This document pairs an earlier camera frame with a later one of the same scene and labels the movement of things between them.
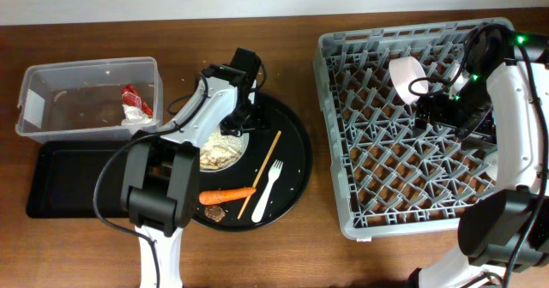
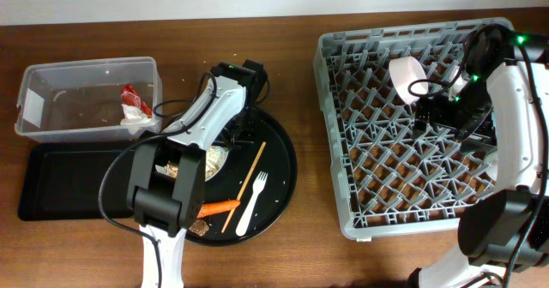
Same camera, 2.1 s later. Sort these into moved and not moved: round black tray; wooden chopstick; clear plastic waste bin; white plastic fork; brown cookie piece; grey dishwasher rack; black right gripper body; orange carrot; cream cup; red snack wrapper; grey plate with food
Moved: round black tray; wooden chopstick; red snack wrapper; orange carrot; brown cookie piece; white plastic fork; grey plate with food
Not moved: clear plastic waste bin; cream cup; black right gripper body; grey dishwasher rack
